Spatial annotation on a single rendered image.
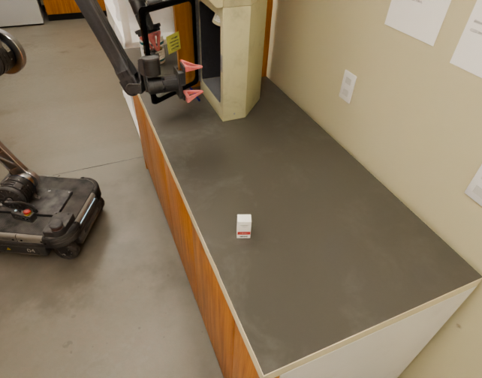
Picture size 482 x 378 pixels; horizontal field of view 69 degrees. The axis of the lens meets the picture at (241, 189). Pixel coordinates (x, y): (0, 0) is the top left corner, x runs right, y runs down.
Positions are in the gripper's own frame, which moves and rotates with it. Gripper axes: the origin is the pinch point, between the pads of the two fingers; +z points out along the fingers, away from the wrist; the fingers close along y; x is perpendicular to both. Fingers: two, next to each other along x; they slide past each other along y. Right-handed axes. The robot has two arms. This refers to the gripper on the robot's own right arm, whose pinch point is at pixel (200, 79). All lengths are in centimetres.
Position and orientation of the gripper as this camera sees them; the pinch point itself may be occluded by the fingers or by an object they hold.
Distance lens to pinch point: 137.8
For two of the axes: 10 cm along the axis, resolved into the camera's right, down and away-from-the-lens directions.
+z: 9.2, -2.3, 3.2
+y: 0.5, -7.4, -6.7
